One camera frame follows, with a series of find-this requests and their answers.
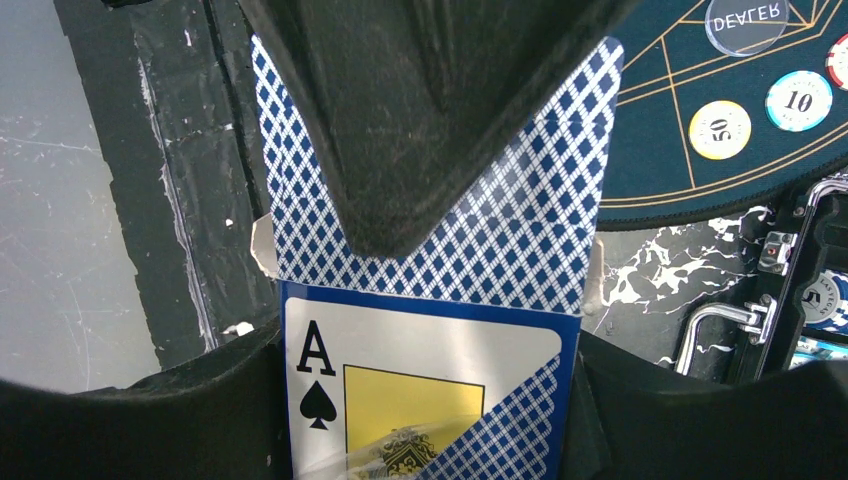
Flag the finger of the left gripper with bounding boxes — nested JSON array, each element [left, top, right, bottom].
[[241, 0, 634, 257]]

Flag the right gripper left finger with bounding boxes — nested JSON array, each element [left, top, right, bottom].
[[1, 320, 292, 479]]

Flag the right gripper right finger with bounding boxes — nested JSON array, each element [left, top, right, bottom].
[[563, 333, 847, 479]]

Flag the playing card deck box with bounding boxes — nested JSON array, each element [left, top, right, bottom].
[[251, 215, 607, 480]]

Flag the blue patterned playing cards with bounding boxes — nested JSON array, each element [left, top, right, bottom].
[[251, 36, 624, 315]]

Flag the clear dealer button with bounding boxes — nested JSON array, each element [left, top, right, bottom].
[[704, 0, 789, 57]]

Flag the white chip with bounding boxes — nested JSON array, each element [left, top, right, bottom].
[[825, 33, 848, 91], [765, 70, 833, 132]]

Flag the black poker chip case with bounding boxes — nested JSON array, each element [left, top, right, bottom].
[[725, 172, 847, 384]]

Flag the loose light blue chips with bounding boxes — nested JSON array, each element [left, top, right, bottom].
[[801, 269, 847, 335]]

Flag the round dark blue poker mat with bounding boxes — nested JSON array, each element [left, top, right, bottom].
[[599, 1, 847, 231]]

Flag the chrome case handle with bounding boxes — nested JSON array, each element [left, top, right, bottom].
[[674, 295, 778, 376]]

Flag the aluminium rail front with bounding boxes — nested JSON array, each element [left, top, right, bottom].
[[0, 0, 280, 395]]

